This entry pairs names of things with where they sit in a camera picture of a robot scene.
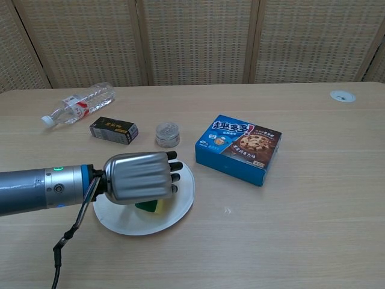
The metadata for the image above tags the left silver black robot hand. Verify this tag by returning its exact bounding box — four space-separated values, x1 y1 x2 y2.
102 150 184 205

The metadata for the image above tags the green yellow sponge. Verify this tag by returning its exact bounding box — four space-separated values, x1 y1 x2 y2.
134 198 169 217

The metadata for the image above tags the white round plate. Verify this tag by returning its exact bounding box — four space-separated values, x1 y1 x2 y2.
92 161 196 237

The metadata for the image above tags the small clear round jar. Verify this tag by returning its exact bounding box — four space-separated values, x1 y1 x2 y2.
155 121 180 149

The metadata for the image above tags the small black gold box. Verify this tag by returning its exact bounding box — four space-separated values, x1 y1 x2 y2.
89 116 140 146

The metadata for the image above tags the clear plastic water bottle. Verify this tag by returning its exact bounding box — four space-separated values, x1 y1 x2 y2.
41 82 117 127

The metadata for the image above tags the blue cookie box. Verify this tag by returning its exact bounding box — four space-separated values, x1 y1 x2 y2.
194 113 283 187

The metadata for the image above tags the woven bamboo screen panel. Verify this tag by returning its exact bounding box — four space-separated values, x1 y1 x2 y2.
137 0 259 87
251 0 385 84
11 0 150 90
0 0 52 94
360 39 385 84

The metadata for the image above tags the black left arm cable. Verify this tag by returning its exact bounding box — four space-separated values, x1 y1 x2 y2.
51 177 102 289

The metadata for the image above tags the white table cable grommet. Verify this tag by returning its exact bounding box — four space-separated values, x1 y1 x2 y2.
330 90 357 104

